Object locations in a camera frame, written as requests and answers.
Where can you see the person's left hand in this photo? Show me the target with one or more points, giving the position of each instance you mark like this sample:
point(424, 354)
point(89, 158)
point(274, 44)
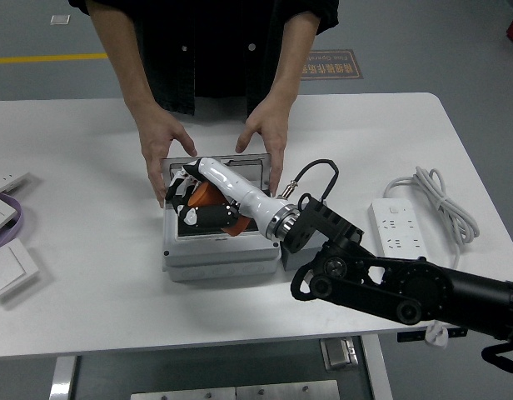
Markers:
point(273, 125)

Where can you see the person's right hand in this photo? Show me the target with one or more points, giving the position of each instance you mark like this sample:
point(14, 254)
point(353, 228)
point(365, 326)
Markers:
point(156, 133)

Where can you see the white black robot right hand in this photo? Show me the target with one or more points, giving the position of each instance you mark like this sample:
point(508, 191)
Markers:
point(231, 183)

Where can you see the orange cylinder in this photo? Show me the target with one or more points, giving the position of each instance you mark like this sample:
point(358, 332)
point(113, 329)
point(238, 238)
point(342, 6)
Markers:
point(202, 196)

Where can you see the grey box with clear lid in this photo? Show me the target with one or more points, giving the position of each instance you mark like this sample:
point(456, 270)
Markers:
point(219, 258)

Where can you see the person's left forearm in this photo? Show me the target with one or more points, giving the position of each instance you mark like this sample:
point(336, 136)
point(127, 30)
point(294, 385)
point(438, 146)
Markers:
point(296, 54)

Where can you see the person's right forearm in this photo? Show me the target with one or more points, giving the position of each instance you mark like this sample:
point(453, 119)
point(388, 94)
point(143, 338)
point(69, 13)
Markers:
point(123, 54)

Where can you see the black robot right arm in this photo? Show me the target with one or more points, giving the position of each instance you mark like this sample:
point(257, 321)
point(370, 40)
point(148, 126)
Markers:
point(427, 287)

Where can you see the grey cube with round hole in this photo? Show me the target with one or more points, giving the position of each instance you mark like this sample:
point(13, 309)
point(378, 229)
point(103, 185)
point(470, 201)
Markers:
point(292, 260)

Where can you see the brown floor sign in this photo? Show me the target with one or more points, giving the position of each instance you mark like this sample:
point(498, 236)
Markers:
point(340, 66)

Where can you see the person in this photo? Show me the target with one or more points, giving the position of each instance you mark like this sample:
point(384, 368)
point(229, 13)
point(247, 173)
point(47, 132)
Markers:
point(215, 50)

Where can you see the black bar under table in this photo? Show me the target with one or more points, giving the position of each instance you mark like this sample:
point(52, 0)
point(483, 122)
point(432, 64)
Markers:
point(410, 336)

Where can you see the white table leg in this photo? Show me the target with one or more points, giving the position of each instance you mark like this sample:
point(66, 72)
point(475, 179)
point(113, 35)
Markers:
point(63, 379)
point(377, 371)

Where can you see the narrow white switch panel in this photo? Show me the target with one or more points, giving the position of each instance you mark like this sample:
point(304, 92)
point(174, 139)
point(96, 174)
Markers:
point(8, 181)

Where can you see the large white switch panel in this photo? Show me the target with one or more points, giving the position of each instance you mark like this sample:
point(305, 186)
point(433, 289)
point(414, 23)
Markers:
point(8, 268)

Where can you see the silver metal bracket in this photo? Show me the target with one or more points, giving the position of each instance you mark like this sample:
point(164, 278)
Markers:
point(340, 354)

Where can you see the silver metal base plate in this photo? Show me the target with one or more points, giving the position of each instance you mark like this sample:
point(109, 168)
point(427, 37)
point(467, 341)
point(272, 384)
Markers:
point(281, 391)

